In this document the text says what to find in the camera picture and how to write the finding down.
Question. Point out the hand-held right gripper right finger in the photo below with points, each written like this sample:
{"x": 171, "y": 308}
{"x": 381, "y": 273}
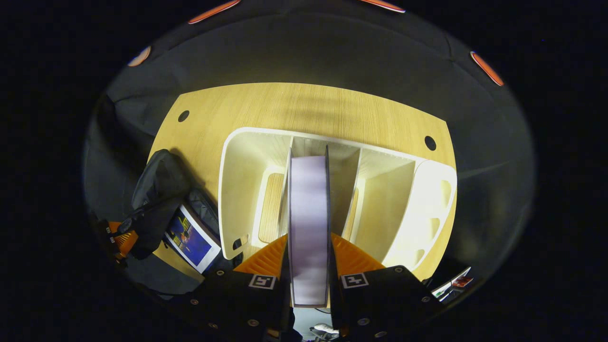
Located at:
{"x": 384, "y": 299}

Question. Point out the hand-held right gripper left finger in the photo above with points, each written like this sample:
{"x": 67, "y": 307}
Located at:
{"x": 228, "y": 299}

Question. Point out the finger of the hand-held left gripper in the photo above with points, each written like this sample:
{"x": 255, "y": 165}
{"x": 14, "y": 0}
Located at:
{"x": 124, "y": 240}

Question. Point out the blue cover book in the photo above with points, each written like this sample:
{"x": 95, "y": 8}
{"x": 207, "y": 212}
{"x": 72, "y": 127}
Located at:
{"x": 190, "y": 240}

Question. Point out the black schoolbag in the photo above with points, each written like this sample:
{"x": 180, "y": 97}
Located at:
{"x": 161, "y": 180}

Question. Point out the white bookshelf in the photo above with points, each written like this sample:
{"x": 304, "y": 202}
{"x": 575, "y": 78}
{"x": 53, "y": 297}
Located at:
{"x": 394, "y": 213}

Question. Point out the grey portrait cover book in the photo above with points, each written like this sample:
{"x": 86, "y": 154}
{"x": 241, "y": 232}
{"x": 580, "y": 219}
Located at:
{"x": 308, "y": 228}

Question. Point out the person's body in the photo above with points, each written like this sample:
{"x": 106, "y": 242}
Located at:
{"x": 325, "y": 327}

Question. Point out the white and red object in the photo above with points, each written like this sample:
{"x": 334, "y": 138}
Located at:
{"x": 451, "y": 285}

